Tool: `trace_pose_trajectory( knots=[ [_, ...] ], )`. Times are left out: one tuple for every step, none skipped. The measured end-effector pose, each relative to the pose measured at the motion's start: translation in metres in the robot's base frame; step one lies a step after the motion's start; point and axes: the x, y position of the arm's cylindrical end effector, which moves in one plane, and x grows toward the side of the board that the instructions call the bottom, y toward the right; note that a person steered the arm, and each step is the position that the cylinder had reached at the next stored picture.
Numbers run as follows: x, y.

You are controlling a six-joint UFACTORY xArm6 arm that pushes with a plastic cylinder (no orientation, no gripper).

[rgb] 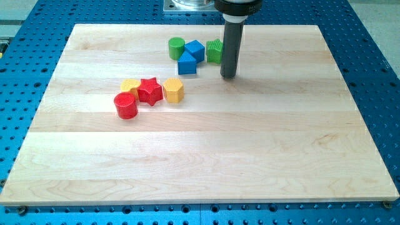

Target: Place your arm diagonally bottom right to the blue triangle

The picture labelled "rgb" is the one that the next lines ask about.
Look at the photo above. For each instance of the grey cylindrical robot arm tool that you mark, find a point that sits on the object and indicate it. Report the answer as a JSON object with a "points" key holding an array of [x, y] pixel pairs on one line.
{"points": [[234, 12]]}

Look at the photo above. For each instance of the blue triangle block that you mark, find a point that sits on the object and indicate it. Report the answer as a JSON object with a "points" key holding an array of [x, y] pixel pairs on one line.
{"points": [[186, 64]]}

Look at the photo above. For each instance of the yellow hexagon block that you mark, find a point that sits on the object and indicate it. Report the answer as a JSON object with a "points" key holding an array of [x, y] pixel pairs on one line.
{"points": [[173, 90]]}

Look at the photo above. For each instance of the red star block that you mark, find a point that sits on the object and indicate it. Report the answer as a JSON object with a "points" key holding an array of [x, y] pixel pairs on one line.
{"points": [[149, 91]]}

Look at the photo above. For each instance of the blue cube block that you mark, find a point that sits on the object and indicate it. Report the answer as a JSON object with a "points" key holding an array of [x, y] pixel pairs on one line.
{"points": [[195, 49]]}

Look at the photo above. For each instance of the green star block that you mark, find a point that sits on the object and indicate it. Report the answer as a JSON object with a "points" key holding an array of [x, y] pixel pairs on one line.
{"points": [[214, 50]]}

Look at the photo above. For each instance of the green cylinder block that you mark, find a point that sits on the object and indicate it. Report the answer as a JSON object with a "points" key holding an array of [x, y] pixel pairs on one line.
{"points": [[176, 47]]}

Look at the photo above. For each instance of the red cylinder block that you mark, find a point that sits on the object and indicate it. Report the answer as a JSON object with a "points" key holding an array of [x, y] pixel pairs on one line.
{"points": [[125, 104]]}

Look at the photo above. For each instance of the yellow heart block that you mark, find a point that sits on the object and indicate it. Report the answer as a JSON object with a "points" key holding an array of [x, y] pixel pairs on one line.
{"points": [[130, 86]]}

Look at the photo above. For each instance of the wooden board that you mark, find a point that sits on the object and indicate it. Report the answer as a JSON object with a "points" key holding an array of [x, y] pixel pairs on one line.
{"points": [[285, 129]]}

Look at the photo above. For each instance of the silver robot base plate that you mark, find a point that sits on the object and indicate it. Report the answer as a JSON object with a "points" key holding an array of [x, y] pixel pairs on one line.
{"points": [[177, 6]]}

